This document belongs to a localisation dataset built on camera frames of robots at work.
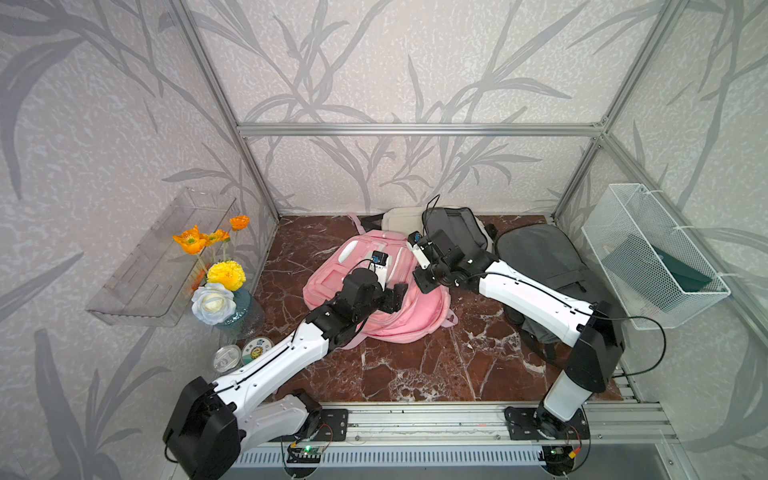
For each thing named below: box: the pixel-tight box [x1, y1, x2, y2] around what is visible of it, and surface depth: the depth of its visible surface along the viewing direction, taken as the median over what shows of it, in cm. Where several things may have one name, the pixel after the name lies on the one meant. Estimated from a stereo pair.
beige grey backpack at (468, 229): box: [382, 206, 495, 255], surface depth 118 cm
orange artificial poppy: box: [172, 225, 209, 255], surface depth 59 cm
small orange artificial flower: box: [229, 215, 251, 232], surface depth 75 cm
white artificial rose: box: [191, 283, 237, 325], surface depth 61 cm
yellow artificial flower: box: [207, 260, 246, 291], surface depth 68 cm
